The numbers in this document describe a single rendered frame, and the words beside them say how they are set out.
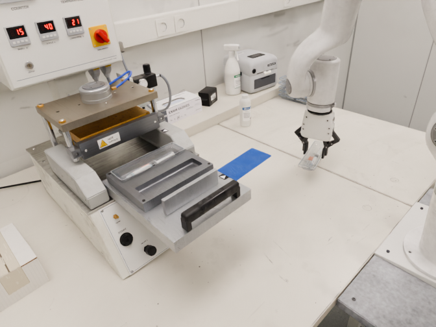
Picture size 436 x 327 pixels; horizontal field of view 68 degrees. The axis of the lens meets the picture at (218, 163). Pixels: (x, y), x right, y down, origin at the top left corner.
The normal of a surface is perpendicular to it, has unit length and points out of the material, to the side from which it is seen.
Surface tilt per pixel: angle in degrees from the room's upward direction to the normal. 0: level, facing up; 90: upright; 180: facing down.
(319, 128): 92
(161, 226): 0
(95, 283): 0
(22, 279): 89
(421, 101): 90
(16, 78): 90
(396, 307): 0
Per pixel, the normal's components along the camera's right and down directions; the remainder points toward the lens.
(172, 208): 0.69, 0.36
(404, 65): -0.73, 0.41
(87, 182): 0.40, -0.40
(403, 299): -0.07, -0.84
